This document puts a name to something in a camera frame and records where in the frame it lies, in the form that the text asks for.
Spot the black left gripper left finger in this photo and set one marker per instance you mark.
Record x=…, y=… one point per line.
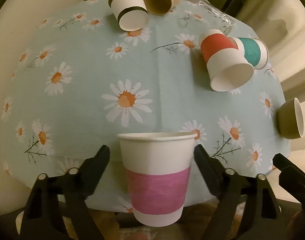
x=42, y=217

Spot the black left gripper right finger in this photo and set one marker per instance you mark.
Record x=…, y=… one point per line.
x=261, y=216

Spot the olive ceramic mug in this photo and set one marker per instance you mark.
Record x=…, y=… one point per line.
x=290, y=120

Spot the pink band paper cup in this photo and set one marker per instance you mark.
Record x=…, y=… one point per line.
x=157, y=168

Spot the red band paper cup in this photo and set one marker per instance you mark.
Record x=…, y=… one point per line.
x=227, y=67

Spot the teal band paper cup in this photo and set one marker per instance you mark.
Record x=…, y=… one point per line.
x=253, y=49

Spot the black band paper cup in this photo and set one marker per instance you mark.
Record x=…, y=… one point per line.
x=131, y=15

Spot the brown kraft paper cup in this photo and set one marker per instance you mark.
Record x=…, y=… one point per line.
x=160, y=7

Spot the daisy print blue tablecloth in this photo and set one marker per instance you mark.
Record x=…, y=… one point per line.
x=82, y=81

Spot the cream curtain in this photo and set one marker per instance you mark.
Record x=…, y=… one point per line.
x=281, y=25

